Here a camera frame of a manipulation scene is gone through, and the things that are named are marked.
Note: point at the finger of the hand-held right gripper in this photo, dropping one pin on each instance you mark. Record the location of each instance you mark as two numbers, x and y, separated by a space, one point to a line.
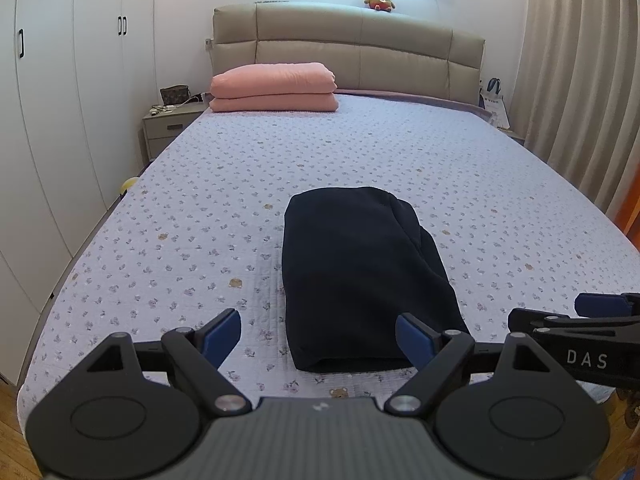
550 321
600 305

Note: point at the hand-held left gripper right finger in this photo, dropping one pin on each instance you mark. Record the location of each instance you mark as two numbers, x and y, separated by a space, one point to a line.
412 335

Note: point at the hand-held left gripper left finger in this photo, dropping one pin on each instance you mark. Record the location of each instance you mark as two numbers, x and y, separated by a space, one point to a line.
222 334

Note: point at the dark navy garment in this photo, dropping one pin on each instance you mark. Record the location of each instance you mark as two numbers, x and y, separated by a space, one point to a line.
350 270

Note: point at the orange object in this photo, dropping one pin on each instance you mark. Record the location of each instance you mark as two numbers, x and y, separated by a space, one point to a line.
631 225

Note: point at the floral quilted bedspread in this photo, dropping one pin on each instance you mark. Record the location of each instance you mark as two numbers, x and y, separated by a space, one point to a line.
200 210

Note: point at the yellow ball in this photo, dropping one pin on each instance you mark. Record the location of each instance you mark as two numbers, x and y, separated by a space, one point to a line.
129 186

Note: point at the grey nightstand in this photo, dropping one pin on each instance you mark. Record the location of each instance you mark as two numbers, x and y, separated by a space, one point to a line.
167 130

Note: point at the white tote bag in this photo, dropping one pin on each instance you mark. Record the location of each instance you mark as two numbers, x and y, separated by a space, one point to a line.
495 107

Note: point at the mauve bed sheet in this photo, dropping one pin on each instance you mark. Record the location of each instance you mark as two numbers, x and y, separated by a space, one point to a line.
425 100

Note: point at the beige pleated curtain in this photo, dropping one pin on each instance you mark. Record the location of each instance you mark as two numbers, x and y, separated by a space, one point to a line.
575 70

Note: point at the brown patterned handbag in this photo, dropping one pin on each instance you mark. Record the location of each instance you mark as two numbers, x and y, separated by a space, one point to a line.
175 95

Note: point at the pink folded blanket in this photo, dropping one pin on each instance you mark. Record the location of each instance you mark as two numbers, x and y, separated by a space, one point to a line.
272 87

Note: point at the white wardrobe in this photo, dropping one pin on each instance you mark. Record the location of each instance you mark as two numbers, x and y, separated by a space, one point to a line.
60 135

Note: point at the beige padded headboard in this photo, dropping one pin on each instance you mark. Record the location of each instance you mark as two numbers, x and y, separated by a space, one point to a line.
380 55

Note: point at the brown plush toy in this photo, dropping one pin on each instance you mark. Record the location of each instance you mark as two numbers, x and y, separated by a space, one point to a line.
379 1

